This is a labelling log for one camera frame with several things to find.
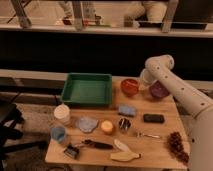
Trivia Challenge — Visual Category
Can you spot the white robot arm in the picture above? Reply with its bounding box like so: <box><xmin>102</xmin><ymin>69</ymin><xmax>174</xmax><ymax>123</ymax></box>
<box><xmin>140</xmin><ymin>55</ymin><xmax>213</xmax><ymax>171</ymax></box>

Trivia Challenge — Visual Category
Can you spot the red bowl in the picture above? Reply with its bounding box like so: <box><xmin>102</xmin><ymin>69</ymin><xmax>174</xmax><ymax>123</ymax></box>
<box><xmin>120</xmin><ymin>78</ymin><xmax>139</xmax><ymax>96</ymax></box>

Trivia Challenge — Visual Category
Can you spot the yellow orange pepper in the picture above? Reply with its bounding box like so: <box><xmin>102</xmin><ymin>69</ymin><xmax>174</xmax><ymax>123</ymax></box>
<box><xmin>101</xmin><ymin>120</ymin><xmax>114</xmax><ymax>134</ymax></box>

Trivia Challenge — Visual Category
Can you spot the purple bowl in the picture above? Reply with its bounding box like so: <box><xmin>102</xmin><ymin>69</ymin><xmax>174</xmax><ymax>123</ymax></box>
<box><xmin>149</xmin><ymin>81</ymin><xmax>169</xmax><ymax>99</ymax></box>

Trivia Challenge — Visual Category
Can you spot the green plastic tray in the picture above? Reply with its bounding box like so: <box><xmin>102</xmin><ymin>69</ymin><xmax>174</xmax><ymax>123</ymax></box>
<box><xmin>61</xmin><ymin>73</ymin><xmax>112</xmax><ymax>107</ymax></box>

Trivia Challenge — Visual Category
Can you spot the blue sponge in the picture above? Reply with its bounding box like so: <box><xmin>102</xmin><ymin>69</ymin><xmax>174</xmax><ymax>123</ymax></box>
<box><xmin>118</xmin><ymin>105</ymin><xmax>136</xmax><ymax>117</ymax></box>

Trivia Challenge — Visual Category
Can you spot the small metal cup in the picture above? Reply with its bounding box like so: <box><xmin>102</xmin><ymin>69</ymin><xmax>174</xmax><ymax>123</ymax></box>
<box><xmin>118</xmin><ymin>118</ymin><xmax>131</xmax><ymax>132</ymax></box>

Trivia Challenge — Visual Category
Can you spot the grey blue cloth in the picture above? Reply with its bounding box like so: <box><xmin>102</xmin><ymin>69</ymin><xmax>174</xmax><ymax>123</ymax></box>
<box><xmin>75</xmin><ymin>117</ymin><xmax>99</xmax><ymax>133</ymax></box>

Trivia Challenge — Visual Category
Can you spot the white lidded cup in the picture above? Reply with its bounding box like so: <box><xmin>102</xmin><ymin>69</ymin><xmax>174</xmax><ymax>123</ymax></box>
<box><xmin>54</xmin><ymin>104</ymin><xmax>70</xmax><ymax>125</ymax></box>

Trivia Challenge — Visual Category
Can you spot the black rectangular block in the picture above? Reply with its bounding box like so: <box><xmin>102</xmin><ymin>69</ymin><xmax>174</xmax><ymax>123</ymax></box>
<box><xmin>143</xmin><ymin>114</ymin><xmax>164</xmax><ymax>123</ymax></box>

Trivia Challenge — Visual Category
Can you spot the white spatula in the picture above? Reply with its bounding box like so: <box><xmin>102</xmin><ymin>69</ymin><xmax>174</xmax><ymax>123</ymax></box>
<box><xmin>114</xmin><ymin>139</ymin><xmax>130</xmax><ymax>152</ymax></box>

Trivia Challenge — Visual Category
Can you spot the metal spoon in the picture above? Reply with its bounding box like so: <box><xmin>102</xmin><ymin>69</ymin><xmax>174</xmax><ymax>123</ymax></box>
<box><xmin>136</xmin><ymin>132</ymin><xmax>161</xmax><ymax>139</ymax></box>

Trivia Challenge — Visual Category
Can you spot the blue plastic cup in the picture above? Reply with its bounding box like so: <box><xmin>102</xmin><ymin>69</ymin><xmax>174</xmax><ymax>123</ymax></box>
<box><xmin>50</xmin><ymin>126</ymin><xmax>67</xmax><ymax>144</ymax></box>

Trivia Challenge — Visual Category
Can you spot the small black box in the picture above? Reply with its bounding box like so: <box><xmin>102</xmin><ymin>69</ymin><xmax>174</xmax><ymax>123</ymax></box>
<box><xmin>64</xmin><ymin>145</ymin><xmax>79</xmax><ymax>159</ymax></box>

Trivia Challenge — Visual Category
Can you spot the dark red grape bunch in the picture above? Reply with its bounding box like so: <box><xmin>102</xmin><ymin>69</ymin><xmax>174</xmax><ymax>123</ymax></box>
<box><xmin>167</xmin><ymin>132</ymin><xmax>189</xmax><ymax>164</ymax></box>

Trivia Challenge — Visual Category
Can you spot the black office chair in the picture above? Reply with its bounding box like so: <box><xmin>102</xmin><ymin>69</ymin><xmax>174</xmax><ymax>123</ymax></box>
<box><xmin>0</xmin><ymin>100</ymin><xmax>47</xmax><ymax>171</ymax></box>

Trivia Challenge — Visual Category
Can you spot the dark handled brush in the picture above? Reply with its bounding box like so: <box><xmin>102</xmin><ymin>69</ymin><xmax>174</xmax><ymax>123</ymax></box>
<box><xmin>82</xmin><ymin>139</ymin><xmax>113</xmax><ymax>150</ymax></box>

